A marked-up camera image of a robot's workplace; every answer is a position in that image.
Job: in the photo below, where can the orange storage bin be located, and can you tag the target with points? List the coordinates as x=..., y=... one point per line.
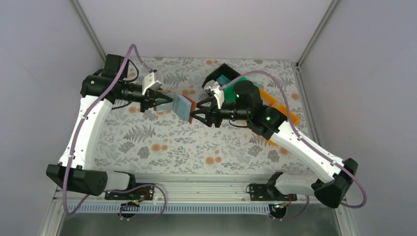
x=280, y=107

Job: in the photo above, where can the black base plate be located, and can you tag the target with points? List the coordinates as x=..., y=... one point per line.
x=264, y=192
x=139, y=192

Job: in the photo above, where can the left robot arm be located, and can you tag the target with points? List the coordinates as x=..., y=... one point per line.
x=74, y=170

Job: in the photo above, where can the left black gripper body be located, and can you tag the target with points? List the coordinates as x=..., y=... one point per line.
x=148, y=98

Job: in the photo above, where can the floral table mat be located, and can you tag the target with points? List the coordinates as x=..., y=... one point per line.
x=160, y=142

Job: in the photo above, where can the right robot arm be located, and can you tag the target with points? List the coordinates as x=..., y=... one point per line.
x=333, y=176

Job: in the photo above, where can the aluminium rail frame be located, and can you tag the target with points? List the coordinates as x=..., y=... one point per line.
x=191, y=194

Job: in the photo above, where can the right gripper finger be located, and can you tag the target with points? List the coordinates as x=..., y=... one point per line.
x=206, y=103
x=205, y=116

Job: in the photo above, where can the brown leather card holder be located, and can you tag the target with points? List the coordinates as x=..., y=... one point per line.
x=172, y=93

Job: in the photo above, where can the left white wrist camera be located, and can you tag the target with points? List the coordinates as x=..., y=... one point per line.
x=151, y=81

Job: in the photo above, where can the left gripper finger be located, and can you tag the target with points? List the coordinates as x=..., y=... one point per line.
x=164, y=107
x=162, y=97

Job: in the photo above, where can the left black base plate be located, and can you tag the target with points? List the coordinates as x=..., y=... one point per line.
x=139, y=192

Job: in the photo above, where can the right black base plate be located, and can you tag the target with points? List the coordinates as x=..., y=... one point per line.
x=264, y=192

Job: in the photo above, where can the teal item in black bin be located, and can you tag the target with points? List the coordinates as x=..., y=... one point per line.
x=222, y=80

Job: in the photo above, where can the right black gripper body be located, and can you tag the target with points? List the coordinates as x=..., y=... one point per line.
x=218, y=120

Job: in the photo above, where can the black storage bin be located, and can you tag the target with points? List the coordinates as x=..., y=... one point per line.
x=223, y=69

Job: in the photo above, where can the green storage bin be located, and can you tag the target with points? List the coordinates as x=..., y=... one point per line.
x=240, y=88

